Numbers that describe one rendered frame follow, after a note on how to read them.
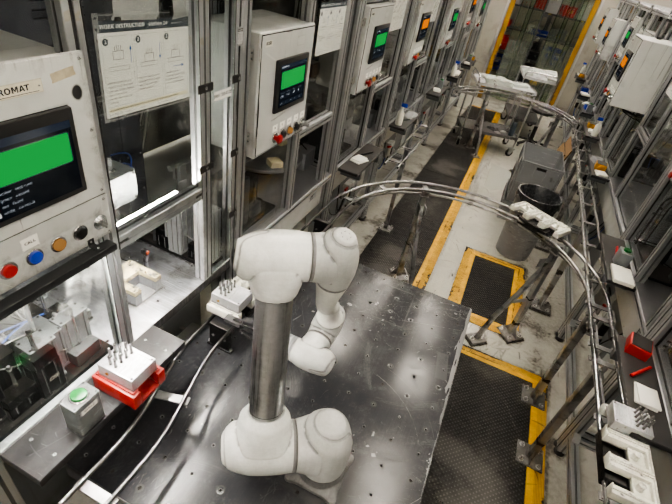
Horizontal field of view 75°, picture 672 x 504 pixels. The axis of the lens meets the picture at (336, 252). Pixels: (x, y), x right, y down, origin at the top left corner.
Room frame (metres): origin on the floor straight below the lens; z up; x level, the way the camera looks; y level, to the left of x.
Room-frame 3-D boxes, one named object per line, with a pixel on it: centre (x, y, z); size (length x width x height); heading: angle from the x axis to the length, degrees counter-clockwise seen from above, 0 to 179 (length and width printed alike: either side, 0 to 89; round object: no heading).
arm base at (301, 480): (0.78, -0.10, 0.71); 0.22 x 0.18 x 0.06; 163
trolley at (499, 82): (6.28, -1.76, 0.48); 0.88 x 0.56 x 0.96; 91
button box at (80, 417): (0.64, 0.60, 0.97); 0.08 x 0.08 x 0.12; 73
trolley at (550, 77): (7.38, -2.53, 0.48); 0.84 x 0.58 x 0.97; 171
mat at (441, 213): (5.44, -1.28, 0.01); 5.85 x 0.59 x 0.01; 163
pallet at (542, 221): (2.53, -1.24, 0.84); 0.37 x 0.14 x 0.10; 41
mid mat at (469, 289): (2.86, -1.28, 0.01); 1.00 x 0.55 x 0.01; 163
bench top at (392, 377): (1.18, -0.02, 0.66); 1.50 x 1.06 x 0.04; 163
